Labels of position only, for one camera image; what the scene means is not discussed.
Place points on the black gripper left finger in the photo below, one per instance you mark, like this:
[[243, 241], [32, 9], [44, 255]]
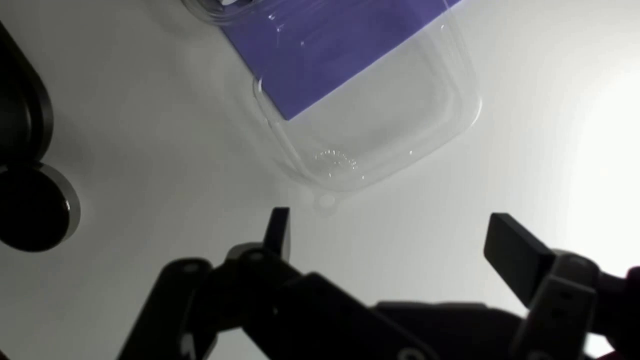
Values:
[[281, 307]]

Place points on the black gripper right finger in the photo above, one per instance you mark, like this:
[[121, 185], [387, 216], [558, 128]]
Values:
[[553, 292]]

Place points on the clear plastic bowl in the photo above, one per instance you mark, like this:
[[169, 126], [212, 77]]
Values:
[[393, 126]]

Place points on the clear plastic container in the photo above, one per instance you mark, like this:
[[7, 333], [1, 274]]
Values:
[[220, 11]]

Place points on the round silver drip tray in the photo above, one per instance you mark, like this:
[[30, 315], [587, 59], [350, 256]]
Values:
[[36, 210]]

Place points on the purple rectangular mat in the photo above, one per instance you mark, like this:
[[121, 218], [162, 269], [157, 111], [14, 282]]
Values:
[[333, 46]]

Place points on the white cylinder black band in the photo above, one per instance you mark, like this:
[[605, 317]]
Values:
[[228, 2]]

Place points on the black coffee machine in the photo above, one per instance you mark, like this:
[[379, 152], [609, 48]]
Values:
[[21, 101]]

